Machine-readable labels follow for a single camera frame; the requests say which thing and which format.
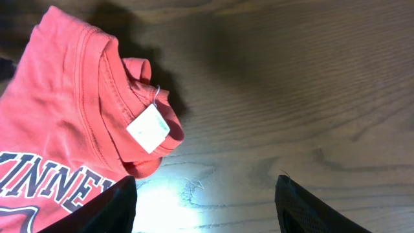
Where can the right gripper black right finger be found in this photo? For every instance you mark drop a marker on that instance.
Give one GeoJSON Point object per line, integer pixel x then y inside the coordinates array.
{"type": "Point", "coordinates": [299, 211]}

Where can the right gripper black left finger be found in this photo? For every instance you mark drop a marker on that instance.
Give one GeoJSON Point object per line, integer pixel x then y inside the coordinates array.
{"type": "Point", "coordinates": [113, 211]}

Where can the orange red t-shirt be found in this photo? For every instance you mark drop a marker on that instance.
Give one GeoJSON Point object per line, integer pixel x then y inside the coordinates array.
{"type": "Point", "coordinates": [75, 119]}

